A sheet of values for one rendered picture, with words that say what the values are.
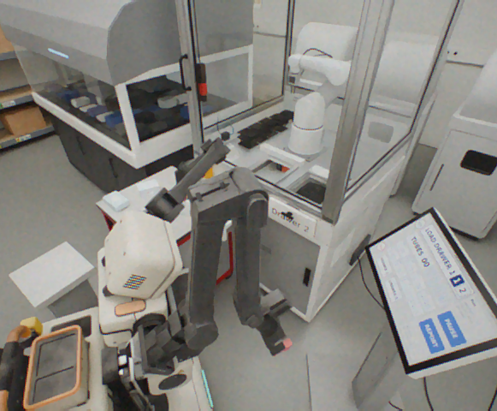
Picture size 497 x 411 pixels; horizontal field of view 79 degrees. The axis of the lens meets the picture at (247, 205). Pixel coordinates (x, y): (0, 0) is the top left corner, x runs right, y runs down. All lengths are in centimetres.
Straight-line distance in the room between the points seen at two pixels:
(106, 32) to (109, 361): 157
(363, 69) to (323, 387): 165
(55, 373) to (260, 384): 118
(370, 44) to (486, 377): 203
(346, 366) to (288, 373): 35
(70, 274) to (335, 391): 155
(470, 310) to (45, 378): 130
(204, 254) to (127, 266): 25
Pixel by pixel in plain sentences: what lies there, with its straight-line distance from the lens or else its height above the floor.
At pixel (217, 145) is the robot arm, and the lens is 123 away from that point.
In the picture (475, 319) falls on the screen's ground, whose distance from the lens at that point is 110.
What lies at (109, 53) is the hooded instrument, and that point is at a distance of 196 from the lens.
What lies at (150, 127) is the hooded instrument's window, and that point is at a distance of 220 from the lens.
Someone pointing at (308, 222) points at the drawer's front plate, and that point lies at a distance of 154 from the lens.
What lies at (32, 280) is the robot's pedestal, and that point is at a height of 76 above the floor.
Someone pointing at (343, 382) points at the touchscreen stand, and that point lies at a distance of 208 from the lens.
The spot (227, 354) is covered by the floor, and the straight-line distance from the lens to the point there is 212.
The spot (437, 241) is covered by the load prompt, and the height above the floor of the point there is 116.
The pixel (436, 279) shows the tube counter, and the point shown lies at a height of 112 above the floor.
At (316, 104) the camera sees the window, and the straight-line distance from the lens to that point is 130.
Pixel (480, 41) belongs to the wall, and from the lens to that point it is 436.
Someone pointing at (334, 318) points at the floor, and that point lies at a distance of 231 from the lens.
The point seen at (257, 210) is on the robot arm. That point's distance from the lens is 51.
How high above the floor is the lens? 192
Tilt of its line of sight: 39 degrees down
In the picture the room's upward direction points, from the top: straight up
